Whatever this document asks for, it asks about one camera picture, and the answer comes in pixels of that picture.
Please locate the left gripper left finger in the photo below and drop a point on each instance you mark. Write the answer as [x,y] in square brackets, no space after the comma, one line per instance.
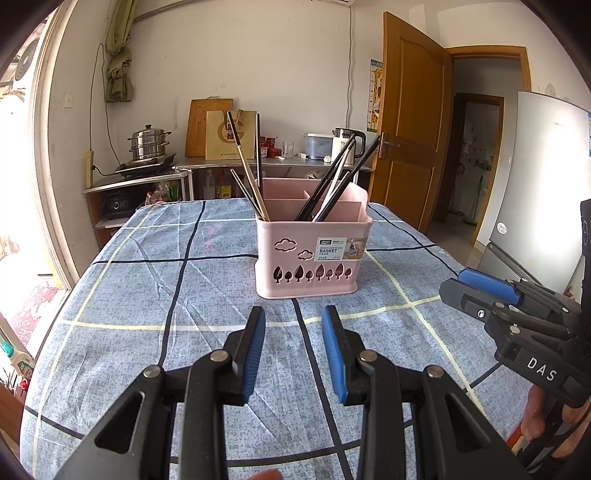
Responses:
[133,439]

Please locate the green hanging cloth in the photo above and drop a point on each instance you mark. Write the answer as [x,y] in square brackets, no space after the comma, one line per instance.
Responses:
[119,88]

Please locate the tan paper gift bag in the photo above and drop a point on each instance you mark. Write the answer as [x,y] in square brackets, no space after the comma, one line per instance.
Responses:
[221,128]

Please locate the black induction cooker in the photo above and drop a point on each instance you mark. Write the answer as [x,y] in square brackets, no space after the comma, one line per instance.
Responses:
[146,167]

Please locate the soy sauce bottle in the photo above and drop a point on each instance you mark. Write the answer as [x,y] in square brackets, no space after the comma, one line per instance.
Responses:
[223,189]

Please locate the wooden side shelf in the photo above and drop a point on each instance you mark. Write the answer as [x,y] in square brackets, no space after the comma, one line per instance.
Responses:
[113,202]

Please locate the power strip on wall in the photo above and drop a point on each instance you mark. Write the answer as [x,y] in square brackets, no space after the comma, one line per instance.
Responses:
[89,162]

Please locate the metal shelf table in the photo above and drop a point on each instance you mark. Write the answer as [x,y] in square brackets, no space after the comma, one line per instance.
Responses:
[279,167]

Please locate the giraffe wall poster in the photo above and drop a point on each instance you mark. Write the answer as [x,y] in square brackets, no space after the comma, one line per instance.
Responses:
[375,94]

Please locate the beige chopstick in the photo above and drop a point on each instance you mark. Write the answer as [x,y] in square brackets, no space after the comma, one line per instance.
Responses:
[248,171]
[246,193]

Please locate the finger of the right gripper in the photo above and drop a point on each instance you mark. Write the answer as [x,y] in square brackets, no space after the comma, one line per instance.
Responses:
[553,325]
[498,286]

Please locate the left human hand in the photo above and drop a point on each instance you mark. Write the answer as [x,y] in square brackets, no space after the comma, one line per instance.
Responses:
[272,474]

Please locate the clear drinking glass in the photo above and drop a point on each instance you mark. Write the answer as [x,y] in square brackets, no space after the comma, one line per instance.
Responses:
[287,149]

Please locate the stainless steel steamer pot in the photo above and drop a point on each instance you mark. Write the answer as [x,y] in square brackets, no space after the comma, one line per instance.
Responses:
[150,142]

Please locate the wooden cutting board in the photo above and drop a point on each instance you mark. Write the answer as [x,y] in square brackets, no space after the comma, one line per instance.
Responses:
[196,125]

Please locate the blue plaid tablecloth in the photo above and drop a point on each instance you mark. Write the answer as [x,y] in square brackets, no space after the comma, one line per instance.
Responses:
[176,279]

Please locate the white electric kettle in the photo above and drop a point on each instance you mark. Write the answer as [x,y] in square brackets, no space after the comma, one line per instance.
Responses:
[355,139]

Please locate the wooden door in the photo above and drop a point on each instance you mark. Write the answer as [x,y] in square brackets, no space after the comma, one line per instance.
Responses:
[414,126]

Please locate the red jar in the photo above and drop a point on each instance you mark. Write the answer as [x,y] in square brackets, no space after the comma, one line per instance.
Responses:
[268,148]

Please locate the black chopstick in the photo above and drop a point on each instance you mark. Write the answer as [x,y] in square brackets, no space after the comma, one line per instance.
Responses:
[339,163]
[309,206]
[369,154]
[333,198]
[259,157]

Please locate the pink plastic utensil basket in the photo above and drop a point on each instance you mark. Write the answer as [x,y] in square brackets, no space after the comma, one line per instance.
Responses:
[306,259]

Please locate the clear plastic storage box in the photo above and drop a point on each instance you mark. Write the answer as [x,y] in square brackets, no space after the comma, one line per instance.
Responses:
[317,146]

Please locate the white refrigerator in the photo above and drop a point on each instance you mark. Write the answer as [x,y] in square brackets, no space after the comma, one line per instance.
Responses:
[537,235]

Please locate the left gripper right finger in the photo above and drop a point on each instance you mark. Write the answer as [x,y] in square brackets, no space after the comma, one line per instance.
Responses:
[452,438]

